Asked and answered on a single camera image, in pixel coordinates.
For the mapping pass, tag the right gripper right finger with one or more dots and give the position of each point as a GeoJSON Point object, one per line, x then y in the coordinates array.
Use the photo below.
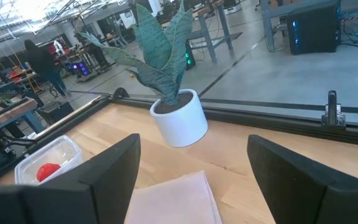
{"type": "Point", "coordinates": [297, 193]}

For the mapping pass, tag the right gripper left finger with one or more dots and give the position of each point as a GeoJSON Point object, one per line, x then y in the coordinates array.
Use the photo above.
{"type": "Point", "coordinates": [104, 193]}

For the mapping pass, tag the plain red toy fruit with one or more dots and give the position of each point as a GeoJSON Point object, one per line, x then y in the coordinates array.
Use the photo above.
{"type": "Point", "coordinates": [48, 171]}

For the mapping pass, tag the clear plastic tupperware container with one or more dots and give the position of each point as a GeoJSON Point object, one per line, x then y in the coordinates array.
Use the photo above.
{"type": "Point", "coordinates": [64, 152]}

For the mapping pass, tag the folded pale cloth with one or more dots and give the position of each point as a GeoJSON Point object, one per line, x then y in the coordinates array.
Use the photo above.
{"type": "Point", "coordinates": [172, 202]}

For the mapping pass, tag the black metal table clamp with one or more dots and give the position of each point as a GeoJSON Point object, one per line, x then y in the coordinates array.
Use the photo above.
{"type": "Point", "coordinates": [332, 115]}

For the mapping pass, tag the black box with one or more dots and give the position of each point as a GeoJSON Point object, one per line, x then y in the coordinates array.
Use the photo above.
{"type": "Point", "coordinates": [56, 112]}

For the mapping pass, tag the white cylindrical plant pot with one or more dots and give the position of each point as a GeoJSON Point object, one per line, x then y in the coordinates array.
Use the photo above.
{"type": "Point", "coordinates": [182, 124]}

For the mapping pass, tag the wood top blue workbench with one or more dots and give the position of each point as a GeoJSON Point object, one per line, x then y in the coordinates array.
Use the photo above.
{"type": "Point", "coordinates": [11, 112]}

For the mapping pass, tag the computer with purple lights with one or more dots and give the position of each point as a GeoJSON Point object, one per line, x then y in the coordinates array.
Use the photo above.
{"type": "Point", "coordinates": [80, 69]}

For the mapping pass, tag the person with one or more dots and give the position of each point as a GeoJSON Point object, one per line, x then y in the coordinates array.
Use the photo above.
{"type": "Point", "coordinates": [42, 62]}

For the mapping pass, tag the green snake plant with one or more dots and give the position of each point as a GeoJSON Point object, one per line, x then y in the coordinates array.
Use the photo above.
{"type": "Point", "coordinates": [160, 46]}

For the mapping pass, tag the black computer green lights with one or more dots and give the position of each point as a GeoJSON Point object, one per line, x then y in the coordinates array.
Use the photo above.
{"type": "Point", "coordinates": [190, 56]}

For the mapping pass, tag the black computer tower blue light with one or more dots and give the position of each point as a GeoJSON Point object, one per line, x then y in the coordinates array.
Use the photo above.
{"type": "Point", "coordinates": [314, 28]}

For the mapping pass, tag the blue-grey leg workbench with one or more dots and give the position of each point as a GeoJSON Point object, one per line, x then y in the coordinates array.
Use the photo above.
{"type": "Point", "coordinates": [208, 37]}

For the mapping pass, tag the black rail corner bracket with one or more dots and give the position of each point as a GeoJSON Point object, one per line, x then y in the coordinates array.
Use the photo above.
{"type": "Point", "coordinates": [120, 94]}

